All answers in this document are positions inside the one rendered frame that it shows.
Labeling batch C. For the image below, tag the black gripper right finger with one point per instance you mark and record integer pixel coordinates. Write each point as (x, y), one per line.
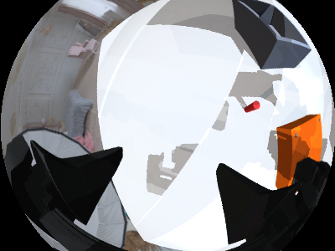
(246, 203)

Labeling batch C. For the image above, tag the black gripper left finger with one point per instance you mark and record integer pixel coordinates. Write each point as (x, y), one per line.
(80, 180)

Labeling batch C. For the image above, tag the red peg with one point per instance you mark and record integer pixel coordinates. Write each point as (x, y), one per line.
(252, 107)

